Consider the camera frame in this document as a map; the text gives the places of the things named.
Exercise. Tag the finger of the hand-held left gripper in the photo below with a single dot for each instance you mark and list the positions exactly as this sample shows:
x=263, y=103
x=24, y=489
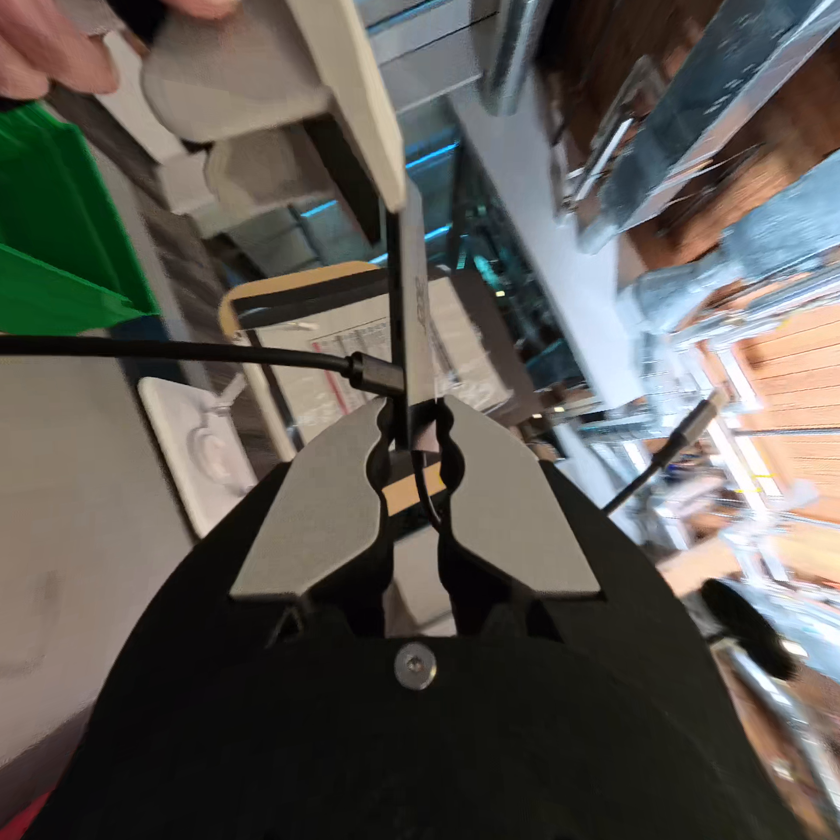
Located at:
x=262, y=177
x=367, y=98

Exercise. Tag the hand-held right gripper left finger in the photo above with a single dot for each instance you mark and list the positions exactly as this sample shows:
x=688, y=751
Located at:
x=315, y=518

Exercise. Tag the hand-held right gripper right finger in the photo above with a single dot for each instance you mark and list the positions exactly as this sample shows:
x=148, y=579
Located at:
x=518, y=518

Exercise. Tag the grey usb hub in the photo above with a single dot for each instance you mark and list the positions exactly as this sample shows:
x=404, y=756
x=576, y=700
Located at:
x=420, y=315

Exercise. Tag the green plastic bin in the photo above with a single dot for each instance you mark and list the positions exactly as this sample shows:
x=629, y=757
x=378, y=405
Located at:
x=52, y=216

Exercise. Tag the person's left hand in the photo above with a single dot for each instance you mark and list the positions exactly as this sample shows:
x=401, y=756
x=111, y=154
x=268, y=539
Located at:
x=39, y=52

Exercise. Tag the printed paper sheet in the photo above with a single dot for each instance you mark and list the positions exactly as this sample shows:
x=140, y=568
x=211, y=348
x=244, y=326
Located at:
x=308, y=401

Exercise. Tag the wooden clipboard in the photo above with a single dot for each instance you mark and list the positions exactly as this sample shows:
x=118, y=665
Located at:
x=228, y=315

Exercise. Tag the white plastic plate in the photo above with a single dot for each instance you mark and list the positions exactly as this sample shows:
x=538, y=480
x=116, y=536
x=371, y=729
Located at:
x=177, y=453

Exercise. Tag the bundle of silver insulated pipes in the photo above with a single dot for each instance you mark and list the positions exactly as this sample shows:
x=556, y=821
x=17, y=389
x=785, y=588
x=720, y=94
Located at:
x=722, y=459

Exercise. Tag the black round object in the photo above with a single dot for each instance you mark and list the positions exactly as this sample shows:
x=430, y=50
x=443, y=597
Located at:
x=748, y=623

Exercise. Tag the round spiral metal duct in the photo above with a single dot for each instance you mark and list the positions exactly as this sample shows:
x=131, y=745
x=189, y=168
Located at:
x=518, y=52

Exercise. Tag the rectangular metal air duct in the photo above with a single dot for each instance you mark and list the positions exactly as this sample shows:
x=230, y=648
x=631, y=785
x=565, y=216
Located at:
x=754, y=249
x=709, y=98

